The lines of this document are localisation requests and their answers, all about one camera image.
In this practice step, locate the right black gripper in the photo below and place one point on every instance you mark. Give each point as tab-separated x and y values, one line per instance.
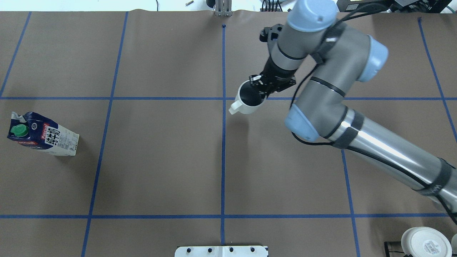
275	72

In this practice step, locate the white mug dark interior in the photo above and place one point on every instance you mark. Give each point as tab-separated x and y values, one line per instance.
247	99

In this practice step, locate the blue white milk carton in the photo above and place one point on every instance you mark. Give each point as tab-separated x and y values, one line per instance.
35	131

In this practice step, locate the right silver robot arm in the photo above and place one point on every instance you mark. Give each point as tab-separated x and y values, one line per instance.
325	57

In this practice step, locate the black power strip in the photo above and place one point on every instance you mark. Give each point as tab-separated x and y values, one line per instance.
271	5

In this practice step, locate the white mug on rack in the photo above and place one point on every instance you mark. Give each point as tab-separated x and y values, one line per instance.
425	242
454	244

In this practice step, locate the aluminium frame post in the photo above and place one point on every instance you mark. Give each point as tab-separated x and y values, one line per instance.
223	8

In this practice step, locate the black wire mug rack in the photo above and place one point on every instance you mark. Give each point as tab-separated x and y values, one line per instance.
393	249

